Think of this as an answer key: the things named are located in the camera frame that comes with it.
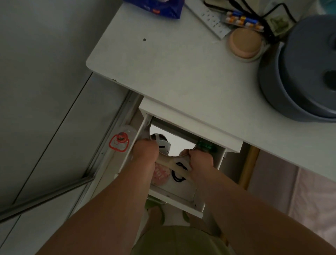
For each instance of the person's right hand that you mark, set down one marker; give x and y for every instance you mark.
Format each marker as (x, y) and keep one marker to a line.
(200, 164)

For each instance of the person's left hand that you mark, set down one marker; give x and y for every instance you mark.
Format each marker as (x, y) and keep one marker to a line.
(145, 153)

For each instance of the beige comb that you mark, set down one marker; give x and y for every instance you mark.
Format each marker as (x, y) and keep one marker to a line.
(169, 163)

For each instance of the round metal-rimmed mirror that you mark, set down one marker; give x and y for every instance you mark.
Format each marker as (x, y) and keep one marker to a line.
(178, 140)

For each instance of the white drawer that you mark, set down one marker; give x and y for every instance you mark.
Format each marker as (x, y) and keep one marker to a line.
(178, 203)

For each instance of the person's right forearm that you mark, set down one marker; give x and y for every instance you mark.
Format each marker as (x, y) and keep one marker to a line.
(249, 215)

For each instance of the person's left forearm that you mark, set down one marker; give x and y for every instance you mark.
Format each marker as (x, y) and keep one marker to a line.
(110, 210)

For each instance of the white bedside table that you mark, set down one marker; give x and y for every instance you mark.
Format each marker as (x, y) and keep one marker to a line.
(170, 68)

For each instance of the green scissors package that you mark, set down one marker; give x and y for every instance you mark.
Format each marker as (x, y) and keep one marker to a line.
(207, 146)

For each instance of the pink round box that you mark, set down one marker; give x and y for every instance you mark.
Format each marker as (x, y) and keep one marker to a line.
(160, 174)

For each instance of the green shorts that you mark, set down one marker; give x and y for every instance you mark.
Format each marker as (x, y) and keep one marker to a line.
(178, 241)

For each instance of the pink mattress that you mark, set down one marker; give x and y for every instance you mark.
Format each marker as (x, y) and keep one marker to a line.
(309, 205)

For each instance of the white wardrobe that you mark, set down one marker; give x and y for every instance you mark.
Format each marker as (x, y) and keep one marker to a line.
(39, 92)

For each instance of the peach round compact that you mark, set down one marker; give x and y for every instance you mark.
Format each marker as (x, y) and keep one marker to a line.
(245, 43)

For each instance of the grey rice cooker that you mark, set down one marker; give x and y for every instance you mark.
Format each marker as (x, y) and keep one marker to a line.
(302, 73)

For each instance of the white power strip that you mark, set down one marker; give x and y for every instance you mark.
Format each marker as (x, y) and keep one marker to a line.
(210, 19)

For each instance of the blue packet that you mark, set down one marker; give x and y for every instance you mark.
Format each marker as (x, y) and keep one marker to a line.
(160, 6)

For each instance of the pill blister pack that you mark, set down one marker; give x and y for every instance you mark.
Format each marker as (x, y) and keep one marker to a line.
(242, 21)

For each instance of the green patterned sachet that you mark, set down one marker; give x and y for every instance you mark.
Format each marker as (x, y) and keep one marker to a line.
(279, 24)

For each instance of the wooden bed frame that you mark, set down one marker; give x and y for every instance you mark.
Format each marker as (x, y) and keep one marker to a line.
(249, 165)

